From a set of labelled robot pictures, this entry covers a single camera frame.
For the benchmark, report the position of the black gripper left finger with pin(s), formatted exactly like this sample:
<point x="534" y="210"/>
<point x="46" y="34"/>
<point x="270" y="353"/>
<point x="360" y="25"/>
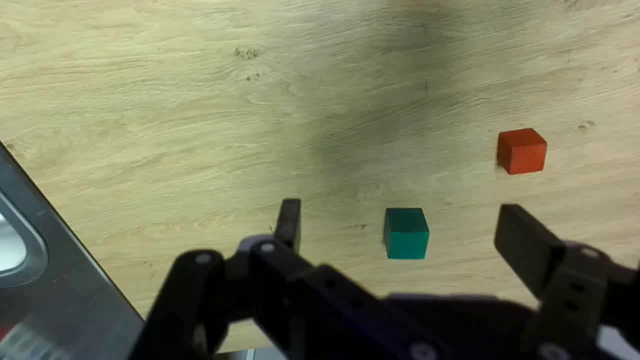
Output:
<point x="266" y="286"/>

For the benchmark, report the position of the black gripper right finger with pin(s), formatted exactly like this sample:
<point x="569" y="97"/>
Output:
<point x="532" y="250"/>

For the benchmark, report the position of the orange wooden cube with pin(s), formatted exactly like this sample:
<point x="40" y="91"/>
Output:
<point x="523" y="150"/>

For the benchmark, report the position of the dark grey metal base plate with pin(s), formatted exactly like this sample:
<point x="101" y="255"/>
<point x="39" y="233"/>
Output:
<point x="53" y="281"/>

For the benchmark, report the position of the green wooden cube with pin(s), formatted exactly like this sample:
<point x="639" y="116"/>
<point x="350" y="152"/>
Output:
<point x="406" y="233"/>

